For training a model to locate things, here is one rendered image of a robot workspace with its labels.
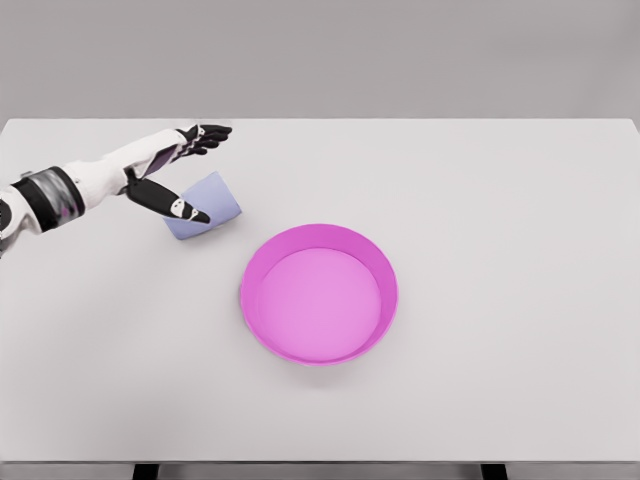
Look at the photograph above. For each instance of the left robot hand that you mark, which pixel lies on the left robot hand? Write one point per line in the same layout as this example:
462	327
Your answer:
150	150

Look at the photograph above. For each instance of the lavender cup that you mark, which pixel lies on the lavender cup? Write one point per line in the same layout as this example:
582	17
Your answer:
212	197

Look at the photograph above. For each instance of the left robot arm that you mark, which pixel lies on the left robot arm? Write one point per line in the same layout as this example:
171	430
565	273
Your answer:
50	192

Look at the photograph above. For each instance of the pink round plate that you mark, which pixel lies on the pink round plate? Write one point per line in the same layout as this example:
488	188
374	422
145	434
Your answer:
320	297

